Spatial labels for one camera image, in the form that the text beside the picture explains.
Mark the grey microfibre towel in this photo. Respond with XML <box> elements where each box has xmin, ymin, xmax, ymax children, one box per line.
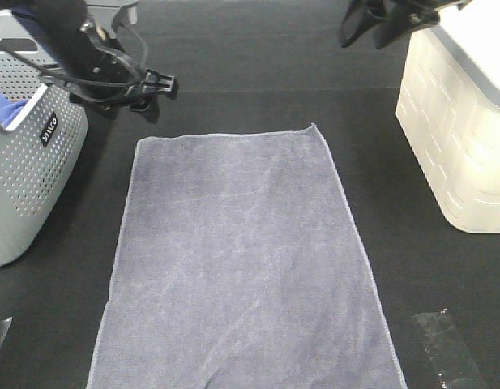
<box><xmin>87</xmin><ymin>125</ymin><xmax>406</xmax><ymax>388</ymax></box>

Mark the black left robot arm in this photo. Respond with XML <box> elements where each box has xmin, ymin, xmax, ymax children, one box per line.
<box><xmin>0</xmin><ymin>1</ymin><xmax>178</xmax><ymax>123</ymax></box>

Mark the blue cloth in basket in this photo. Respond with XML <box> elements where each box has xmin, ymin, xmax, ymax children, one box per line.
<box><xmin>0</xmin><ymin>93</ymin><xmax>29</xmax><ymax>127</ymax></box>

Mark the black table mat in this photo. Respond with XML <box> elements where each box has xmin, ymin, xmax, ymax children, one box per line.
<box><xmin>0</xmin><ymin>1</ymin><xmax>500</xmax><ymax>388</ymax></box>

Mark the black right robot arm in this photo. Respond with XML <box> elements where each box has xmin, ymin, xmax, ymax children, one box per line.
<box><xmin>339</xmin><ymin>0</ymin><xmax>470</xmax><ymax>49</ymax></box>

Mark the right clear tape strip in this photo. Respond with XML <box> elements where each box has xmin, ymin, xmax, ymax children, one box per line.
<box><xmin>412</xmin><ymin>308</ymin><xmax>488</xmax><ymax>389</ymax></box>

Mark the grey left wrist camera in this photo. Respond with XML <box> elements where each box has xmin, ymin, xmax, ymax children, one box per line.
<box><xmin>86</xmin><ymin>0</ymin><xmax>139</xmax><ymax>34</ymax></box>

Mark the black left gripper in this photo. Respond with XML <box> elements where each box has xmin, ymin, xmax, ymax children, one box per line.
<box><xmin>66</xmin><ymin>28</ymin><xmax>177</xmax><ymax>123</ymax></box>

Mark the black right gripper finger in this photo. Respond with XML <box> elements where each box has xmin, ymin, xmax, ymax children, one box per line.
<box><xmin>374</xmin><ymin>7</ymin><xmax>420</xmax><ymax>49</ymax></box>
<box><xmin>339</xmin><ymin>0</ymin><xmax>386</xmax><ymax>48</ymax></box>

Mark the white basket with grey rim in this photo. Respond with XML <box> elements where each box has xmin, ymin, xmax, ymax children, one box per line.
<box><xmin>396</xmin><ymin>1</ymin><xmax>500</xmax><ymax>233</ymax></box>

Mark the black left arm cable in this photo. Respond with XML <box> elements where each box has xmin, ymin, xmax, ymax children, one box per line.
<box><xmin>0</xmin><ymin>19</ymin><xmax>150</xmax><ymax>98</ymax></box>

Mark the grey perforated laundry basket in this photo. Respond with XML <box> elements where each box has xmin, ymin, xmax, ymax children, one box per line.
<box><xmin>0</xmin><ymin>10</ymin><xmax>90</xmax><ymax>269</ymax></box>

